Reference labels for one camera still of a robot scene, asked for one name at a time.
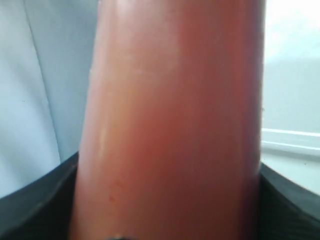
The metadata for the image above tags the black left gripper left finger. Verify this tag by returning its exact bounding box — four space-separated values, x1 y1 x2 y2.
0 153 79 240

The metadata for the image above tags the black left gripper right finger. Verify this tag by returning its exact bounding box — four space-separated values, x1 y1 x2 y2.
256 163 320 240

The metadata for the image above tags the red sauce squeeze bottle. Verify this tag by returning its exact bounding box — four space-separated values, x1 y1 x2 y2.
69 0 265 240

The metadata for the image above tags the white rectangular plastic tray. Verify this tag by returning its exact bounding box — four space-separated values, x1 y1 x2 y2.
261 128 320 157

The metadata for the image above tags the grey backdrop cloth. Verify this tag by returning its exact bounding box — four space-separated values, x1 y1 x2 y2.
0 0 98 197

